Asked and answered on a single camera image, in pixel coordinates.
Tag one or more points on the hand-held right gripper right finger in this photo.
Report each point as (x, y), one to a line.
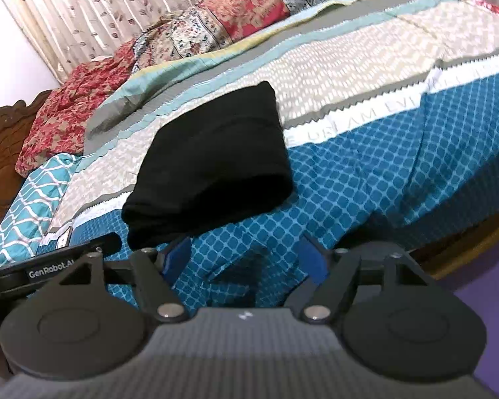
(315, 262)

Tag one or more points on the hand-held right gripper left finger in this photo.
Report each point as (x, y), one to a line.
(179, 256)

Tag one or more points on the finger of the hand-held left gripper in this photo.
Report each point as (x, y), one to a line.
(104, 242)

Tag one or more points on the black pants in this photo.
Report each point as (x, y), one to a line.
(216, 153)

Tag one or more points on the teal lattice print pillow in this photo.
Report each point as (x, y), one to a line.
(29, 208)

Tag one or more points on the carved wooden headboard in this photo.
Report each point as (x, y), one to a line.
(4, 149)

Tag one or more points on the red floral patchwork quilt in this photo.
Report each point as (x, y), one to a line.
(108, 79)

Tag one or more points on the teal and beige patterned bedsheet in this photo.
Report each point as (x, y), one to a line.
(378, 91)

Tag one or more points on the beige leaf print curtain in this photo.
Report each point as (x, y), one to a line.
(87, 8)

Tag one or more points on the pink floral cloth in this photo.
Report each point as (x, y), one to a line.
(497, 8)

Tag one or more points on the wooden bed rail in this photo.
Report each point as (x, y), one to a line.
(470, 245)

